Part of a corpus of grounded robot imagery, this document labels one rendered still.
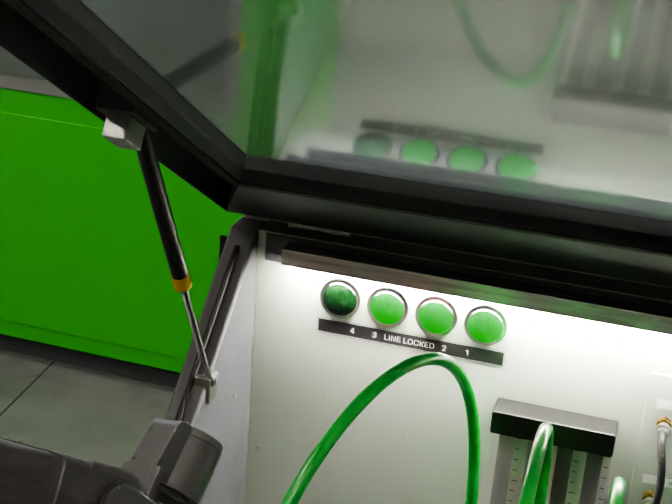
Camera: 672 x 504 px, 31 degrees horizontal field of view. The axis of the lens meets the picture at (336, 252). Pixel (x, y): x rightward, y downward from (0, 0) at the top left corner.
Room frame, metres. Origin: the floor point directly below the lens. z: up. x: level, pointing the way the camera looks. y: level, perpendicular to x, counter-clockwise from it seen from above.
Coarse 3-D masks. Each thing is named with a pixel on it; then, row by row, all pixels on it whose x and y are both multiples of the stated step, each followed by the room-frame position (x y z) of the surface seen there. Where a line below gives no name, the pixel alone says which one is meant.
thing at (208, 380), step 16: (144, 144) 1.11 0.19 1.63; (144, 160) 1.11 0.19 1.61; (144, 176) 1.12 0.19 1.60; (160, 176) 1.13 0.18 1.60; (160, 192) 1.13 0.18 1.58; (160, 208) 1.14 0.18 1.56; (160, 224) 1.15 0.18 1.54; (176, 240) 1.16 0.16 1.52; (176, 256) 1.17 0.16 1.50; (176, 272) 1.17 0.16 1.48; (176, 288) 1.19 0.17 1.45; (192, 320) 1.21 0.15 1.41; (208, 368) 1.25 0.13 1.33; (208, 384) 1.25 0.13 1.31; (208, 400) 1.25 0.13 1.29
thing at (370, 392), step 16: (432, 352) 1.14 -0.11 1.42; (400, 368) 1.09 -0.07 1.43; (416, 368) 1.11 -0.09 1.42; (448, 368) 1.16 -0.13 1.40; (384, 384) 1.07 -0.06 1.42; (464, 384) 1.19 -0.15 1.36; (352, 400) 1.04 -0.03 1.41; (368, 400) 1.05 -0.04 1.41; (464, 400) 1.21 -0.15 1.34; (352, 416) 1.03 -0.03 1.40; (336, 432) 1.01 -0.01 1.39; (320, 448) 1.00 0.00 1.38; (480, 448) 1.23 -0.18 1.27; (304, 464) 0.99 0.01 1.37; (320, 464) 0.99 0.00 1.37; (304, 480) 0.98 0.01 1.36; (288, 496) 0.97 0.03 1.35
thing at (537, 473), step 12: (540, 432) 1.06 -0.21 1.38; (552, 432) 1.10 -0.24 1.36; (540, 444) 1.04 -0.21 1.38; (552, 444) 1.14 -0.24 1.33; (540, 456) 1.02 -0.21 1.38; (528, 468) 1.01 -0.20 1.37; (540, 468) 1.01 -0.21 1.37; (528, 480) 0.99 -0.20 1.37; (540, 480) 1.16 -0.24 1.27; (528, 492) 0.98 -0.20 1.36; (540, 492) 1.16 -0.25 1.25
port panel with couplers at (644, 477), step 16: (656, 384) 1.26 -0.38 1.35; (656, 400) 1.26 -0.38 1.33; (656, 416) 1.26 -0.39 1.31; (640, 432) 1.27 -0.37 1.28; (656, 432) 1.24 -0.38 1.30; (640, 448) 1.27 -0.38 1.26; (656, 448) 1.26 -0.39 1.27; (640, 464) 1.26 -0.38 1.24; (656, 464) 1.26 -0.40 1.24; (640, 480) 1.26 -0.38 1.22; (656, 480) 1.26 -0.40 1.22; (640, 496) 1.26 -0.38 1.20
